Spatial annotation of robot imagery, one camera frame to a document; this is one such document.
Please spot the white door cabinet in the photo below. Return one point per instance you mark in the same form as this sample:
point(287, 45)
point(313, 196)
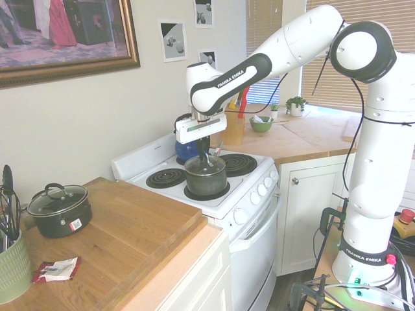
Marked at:
point(308, 220)

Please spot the wide window blind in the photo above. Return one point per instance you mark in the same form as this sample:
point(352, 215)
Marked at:
point(340, 94)

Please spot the narrow window blind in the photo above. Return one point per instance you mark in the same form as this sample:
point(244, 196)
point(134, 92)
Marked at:
point(262, 26)

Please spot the white oven dial knob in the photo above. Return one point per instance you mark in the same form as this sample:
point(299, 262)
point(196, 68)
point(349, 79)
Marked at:
point(240, 217)

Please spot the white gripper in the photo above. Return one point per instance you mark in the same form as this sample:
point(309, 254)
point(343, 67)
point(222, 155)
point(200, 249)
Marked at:
point(201, 129)

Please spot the red and white packet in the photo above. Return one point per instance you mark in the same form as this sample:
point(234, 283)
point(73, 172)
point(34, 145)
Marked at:
point(55, 270)

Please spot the white drawer cabinet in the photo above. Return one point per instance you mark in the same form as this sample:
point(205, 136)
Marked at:
point(201, 278)

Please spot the grey photo print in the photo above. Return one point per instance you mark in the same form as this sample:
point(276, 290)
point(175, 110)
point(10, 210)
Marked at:
point(207, 56)
point(204, 13)
point(173, 40)

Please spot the light wooden plank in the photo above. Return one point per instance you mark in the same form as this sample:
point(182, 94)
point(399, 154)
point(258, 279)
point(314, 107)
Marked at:
point(351, 129)

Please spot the white crumpled paper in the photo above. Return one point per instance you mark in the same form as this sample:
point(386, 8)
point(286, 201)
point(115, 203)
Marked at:
point(260, 118)

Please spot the large wooden butcher block board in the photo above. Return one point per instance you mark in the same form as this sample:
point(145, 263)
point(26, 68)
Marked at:
point(113, 246)

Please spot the white electric stove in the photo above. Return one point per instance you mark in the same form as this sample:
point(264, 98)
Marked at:
point(253, 259)

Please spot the red emergency stop button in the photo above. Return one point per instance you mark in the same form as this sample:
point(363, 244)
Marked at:
point(407, 216)

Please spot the dark table clamp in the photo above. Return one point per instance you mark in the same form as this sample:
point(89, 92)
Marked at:
point(298, 291)

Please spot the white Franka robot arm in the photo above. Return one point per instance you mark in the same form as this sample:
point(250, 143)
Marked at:
point(291, 42)

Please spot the white stove knob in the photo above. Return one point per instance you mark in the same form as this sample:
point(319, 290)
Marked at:
point(274, 175)
point(255, 198)
point(268, 182)
point(261, 190)

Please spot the black spoon utensil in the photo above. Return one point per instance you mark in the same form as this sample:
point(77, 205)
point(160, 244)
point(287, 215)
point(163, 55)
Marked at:
point(7, 176)

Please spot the green bowl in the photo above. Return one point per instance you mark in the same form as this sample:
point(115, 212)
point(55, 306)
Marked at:
point(261, 127)

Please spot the black cooking pot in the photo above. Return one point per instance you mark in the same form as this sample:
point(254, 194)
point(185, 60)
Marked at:
point(61, 223)

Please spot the small plant in white pot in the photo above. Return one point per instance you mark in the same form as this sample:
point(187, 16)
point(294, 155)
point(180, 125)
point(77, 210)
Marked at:
point(274, 111)

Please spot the green table clamp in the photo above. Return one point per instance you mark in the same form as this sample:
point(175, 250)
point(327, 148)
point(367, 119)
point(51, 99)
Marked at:
point(327, 215)

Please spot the silver cabinet knob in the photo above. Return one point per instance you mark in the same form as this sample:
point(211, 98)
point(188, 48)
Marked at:
point(295, 181)

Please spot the green ribbed utensil holder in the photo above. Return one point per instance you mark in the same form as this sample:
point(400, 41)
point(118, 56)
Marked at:
point(13, 269)

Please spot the gold framed painting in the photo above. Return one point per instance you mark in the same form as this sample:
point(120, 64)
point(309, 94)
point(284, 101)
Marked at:
point(65, 32)

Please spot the large black coil burner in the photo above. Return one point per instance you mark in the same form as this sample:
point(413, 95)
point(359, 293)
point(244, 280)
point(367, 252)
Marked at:
point(241, 165)

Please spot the wooden knife block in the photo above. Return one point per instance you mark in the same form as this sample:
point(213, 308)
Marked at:
point(233, 129)

